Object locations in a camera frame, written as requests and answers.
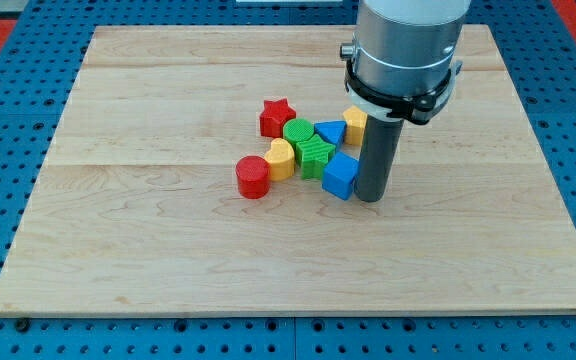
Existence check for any blue cube block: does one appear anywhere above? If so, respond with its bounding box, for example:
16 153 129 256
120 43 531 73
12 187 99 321
322 152 358 200

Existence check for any yellow heart block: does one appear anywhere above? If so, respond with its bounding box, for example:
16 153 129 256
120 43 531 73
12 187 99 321
263 138 295 181

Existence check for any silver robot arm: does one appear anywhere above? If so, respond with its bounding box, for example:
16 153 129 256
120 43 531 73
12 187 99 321
340 0 471 97

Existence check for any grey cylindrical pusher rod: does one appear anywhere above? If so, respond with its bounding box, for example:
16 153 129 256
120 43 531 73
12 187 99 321
354 116 404 202

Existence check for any green cylinder block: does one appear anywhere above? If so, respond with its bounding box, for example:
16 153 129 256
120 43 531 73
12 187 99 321
283 118 314 148

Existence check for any blue triangle block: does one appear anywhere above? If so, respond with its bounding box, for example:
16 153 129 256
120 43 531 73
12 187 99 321
314 120 346 148

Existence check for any red cylinder block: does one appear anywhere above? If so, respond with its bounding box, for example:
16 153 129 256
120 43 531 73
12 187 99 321
235 156 270 199

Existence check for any black clamp ring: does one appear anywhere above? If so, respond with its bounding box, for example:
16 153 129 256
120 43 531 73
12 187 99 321
343 58 464 126

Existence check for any yellow hexagon block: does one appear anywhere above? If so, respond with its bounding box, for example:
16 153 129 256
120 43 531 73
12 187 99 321
342 106 367 146

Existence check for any wooden board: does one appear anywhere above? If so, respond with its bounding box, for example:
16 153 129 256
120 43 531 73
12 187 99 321
0 25 576 318

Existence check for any green star block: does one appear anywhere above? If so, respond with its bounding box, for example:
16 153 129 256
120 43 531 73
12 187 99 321
296 134 336 180

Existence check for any red star block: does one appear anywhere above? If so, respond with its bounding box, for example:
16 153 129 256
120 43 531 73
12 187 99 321
259 98 296 138

